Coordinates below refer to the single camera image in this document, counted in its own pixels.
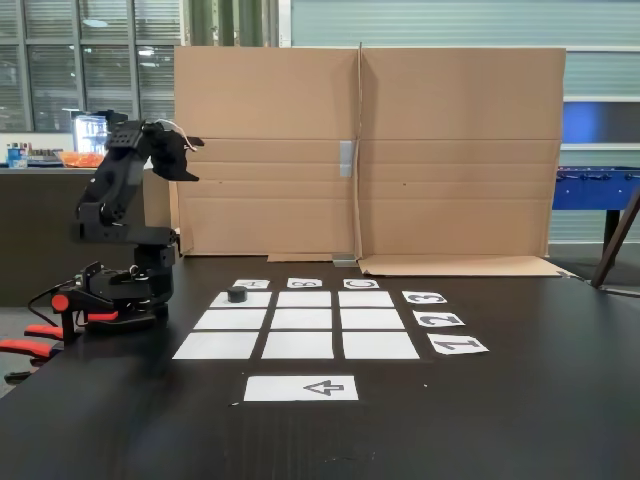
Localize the white arrow paper sheet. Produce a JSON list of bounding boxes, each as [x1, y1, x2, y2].
[[243, 375, 360, 403]]

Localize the white red servo cable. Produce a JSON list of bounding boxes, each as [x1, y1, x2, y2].
[[149, 118, 199, 152]]

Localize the brown cardboard panel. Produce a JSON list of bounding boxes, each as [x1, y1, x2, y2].
[[173, 45, 362, 264], [357, 42, 576, 279]]

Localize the dark brown counter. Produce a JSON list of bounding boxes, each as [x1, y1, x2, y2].
[[0, 167, 171, 307]]

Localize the paper sheet number 1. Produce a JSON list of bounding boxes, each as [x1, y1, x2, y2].
[[427, 335, 490, 357]]

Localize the brown wooden easel leg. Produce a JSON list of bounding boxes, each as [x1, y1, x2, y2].
[[590, 187, 640, 289]]

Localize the orange snack bag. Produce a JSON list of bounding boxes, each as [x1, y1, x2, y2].
[[57, 151, 106, 169]]

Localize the blue foosball table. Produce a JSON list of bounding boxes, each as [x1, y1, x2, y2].
[[551, 165, 640, 256]]

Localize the paper sheet number 3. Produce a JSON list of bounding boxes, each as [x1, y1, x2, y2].
[[401, 291, 449, 305]]

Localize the black orange clamp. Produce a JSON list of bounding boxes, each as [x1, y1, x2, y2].
[[0, 338, 56, 385], [23, 287, 121, 347]]

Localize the white paper grid square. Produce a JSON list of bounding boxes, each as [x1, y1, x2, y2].
[[338, 291, 397, 308], [340, 308, 406, 331], [172, 331, 260, 361], [208, 291, 273, 309], [342, 331, 421, 361], [270, 308, 334, 331], [260, 331, 335, 360], [276, 291, 333, 308], [193, 309, 268, 331]]

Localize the black power cable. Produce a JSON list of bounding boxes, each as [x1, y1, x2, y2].
[[27, 284, 76, 326]]

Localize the black mini fridge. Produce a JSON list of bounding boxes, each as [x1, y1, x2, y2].
[[71, 109, 132, 166]]

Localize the bottles on counter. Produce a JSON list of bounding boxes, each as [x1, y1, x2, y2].
[[5, 141, 32, 169]]

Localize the paper sheet number 2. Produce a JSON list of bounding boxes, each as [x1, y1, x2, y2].
[[412, 310, 466, 329]]

